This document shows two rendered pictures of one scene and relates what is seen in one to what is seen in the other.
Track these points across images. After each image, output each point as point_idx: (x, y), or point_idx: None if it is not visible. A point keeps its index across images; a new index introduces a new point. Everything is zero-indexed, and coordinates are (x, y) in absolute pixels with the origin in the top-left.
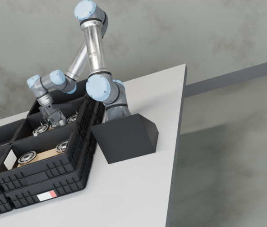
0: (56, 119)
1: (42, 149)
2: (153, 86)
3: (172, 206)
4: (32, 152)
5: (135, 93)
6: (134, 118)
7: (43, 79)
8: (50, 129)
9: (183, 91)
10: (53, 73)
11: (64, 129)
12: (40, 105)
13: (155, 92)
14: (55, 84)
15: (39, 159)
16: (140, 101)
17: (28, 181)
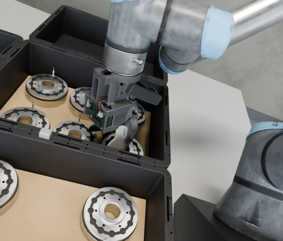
0: (117, 120)
1: (38, 169)
2: (209, 99)
3: None
4: (8, 169)
5: (187, 94)
6: None
7: (177, 9)
8: (93, 145)
9: None
10: (222, 15)
11: (129, 169)
12: (59, 24)
13: (216, 115)
14: (197, 50)
15: (19, 203)
16: (197, 115)
17: None
